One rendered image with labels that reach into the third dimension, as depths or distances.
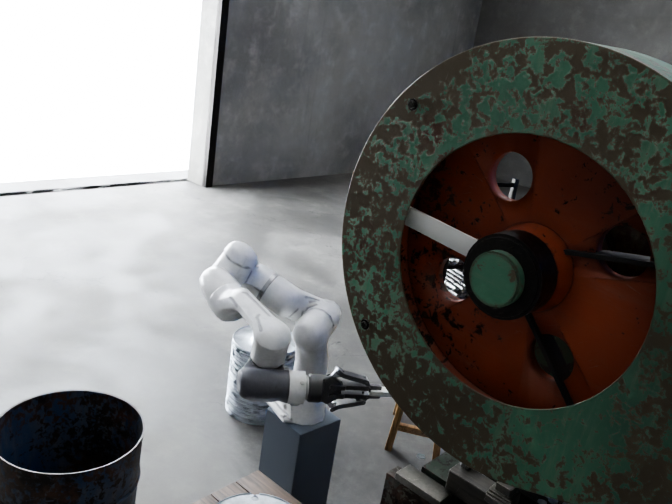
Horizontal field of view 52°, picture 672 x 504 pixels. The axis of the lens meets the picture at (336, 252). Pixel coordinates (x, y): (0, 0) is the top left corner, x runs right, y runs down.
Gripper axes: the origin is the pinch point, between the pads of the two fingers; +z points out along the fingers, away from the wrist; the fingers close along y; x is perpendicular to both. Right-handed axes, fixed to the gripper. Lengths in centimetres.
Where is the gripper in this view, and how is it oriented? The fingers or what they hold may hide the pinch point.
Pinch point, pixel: (380, 391)
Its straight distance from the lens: 191.5
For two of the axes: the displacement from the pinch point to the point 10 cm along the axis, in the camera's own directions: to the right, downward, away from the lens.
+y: 1.4, -9.4, -3.1
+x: -1.5, -3.3, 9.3
